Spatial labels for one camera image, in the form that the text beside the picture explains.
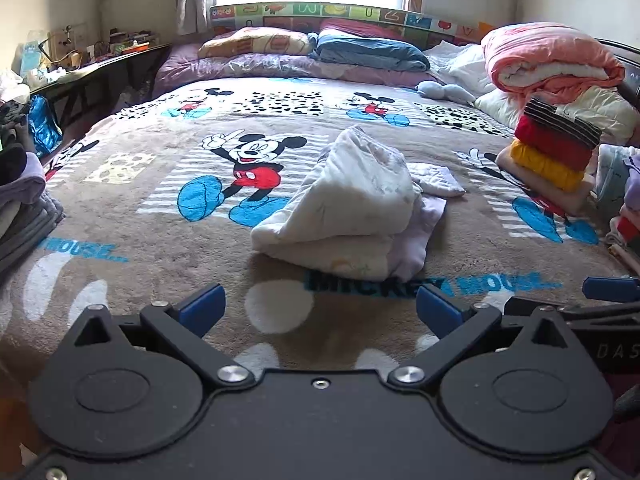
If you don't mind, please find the red pillow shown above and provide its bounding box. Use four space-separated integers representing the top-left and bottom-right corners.
320 17 407 41

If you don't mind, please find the pink and red clothes pile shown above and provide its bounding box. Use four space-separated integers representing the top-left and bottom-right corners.
606 199 640 262

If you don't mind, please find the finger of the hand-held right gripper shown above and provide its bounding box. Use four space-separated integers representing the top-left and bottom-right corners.
504 296 640 332
581 276 640 304

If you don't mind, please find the person's dark red clothing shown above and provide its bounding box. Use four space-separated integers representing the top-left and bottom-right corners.
597 374 640 466

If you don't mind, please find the purple quilt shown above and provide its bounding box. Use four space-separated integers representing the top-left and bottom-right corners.
151 42 447 99

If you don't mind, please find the yellow printed pillow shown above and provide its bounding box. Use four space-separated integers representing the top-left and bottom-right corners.
197 26 314 59

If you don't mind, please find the striped folded garment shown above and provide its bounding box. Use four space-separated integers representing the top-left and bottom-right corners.
522 97 604 149

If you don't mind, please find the yellow folded garment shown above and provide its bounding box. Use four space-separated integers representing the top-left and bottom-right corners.
508 140 587 193

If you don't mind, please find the light blue packet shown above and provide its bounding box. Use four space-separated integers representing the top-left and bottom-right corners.
19 40 44 77

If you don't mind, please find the blue pillow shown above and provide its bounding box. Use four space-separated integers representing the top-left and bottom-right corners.
311 29 432 74

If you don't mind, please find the blue plastic bag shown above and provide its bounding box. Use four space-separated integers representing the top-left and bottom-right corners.
27 95 64 157

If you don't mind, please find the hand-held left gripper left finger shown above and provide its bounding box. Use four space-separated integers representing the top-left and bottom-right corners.
72 283 256 392

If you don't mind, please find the dark cloth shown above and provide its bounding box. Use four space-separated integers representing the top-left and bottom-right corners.
0 100 32 182

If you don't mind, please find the white plastic bag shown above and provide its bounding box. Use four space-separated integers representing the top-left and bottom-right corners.
0 69 32 107

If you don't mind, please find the desk lamp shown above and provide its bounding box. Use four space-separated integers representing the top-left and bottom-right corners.
46 25 77 63

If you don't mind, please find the small white cloth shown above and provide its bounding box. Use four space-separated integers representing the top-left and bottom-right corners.
411 162 467 199

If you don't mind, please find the pale teal garment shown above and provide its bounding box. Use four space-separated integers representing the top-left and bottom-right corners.
594 143 640 217

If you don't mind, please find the pale lavender garment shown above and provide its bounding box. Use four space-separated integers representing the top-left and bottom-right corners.
392 196 448 277

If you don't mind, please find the dark wooden furniture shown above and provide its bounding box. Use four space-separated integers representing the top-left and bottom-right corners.
595 39 640 112

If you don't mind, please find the light blue plush toy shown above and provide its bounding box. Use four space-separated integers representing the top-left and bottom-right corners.
416 80 477 107

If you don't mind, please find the folded pink quilt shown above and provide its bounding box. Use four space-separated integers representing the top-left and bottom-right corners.
481 22 627 107

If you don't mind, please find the black desk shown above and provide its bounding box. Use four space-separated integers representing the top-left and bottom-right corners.
29 42 172 127

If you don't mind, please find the grey folded garment stack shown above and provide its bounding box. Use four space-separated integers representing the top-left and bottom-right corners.
0 190 67 277

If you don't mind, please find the lavender folded garment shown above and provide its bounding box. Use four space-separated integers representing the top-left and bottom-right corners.
0 152 48 207

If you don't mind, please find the white garment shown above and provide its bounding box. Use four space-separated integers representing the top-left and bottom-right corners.
250 125 426 282

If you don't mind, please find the colourful alphabet headboard mat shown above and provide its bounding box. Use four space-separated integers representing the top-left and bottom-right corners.
209 2 497 47

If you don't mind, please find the red folded garment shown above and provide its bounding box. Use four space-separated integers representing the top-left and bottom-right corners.
514 116 599 172

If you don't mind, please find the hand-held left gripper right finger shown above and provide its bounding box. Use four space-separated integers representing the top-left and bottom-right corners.
390 290 577 390

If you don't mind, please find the white bedding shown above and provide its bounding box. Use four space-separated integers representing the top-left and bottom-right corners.
425 40 640 147

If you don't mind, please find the cartoon printed blanket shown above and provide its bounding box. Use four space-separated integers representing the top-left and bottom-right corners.
0 76 640 413

